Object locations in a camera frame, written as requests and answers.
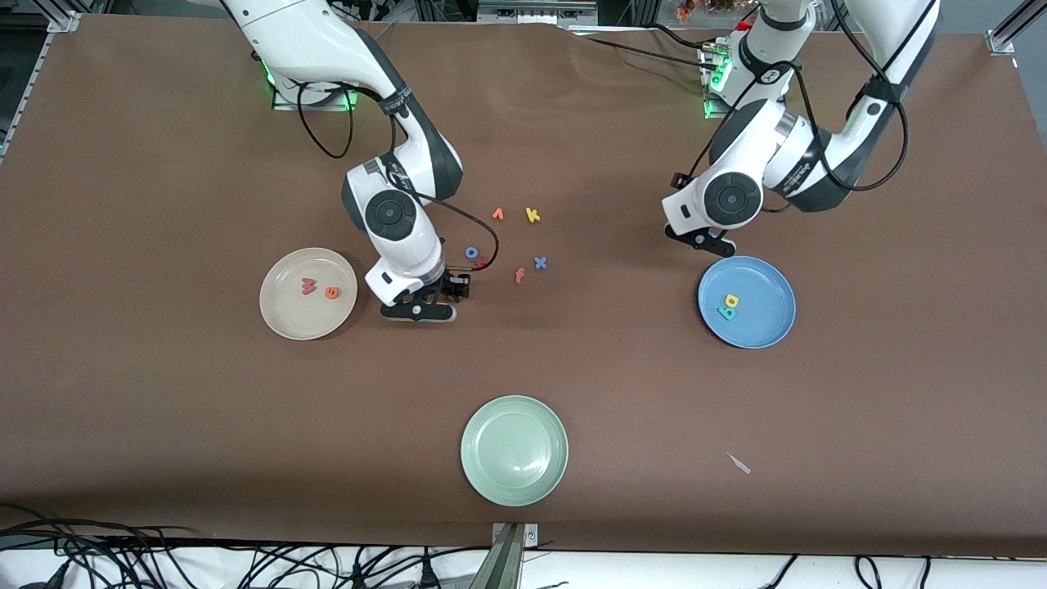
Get beige round plate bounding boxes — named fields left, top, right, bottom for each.
left=259, top=247, right=358, bottom=341

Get brown table cover sheet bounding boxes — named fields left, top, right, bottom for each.
left=0, top=12, right=1047, bottom=559

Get blue round plate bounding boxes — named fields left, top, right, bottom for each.
left=698, top=255, right=797, bottom=350

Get pale green round plate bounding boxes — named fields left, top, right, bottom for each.
left=461, top=395, right=569, bottom=507

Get grey aluminium mast profile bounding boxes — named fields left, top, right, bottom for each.
left=470, top=524, right=526, bottom=589

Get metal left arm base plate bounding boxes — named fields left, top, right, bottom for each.
left=701, top=41, right=790, bottom=122

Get black base cable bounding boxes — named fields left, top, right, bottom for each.
left=586, top=36, right=714, bottom=71

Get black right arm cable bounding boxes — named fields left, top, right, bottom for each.
left=297, top=82, right=499, bottom=269

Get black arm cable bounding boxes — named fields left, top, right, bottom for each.
left=687, top=0, right=911, bottom=214
left=297, top=82, right=499, bottom=269

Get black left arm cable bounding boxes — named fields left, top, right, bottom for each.
left=687, top=0, right=911, bottom=214

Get grey aluminium frame rail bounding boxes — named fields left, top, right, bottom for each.
left=477, top=0, right=599, bottom=25

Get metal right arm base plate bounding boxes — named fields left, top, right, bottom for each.
left=272, top=78, right=361, bottom=112

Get tangled black floor cables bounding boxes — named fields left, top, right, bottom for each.
left=0, top=503, right=492, bottom=589

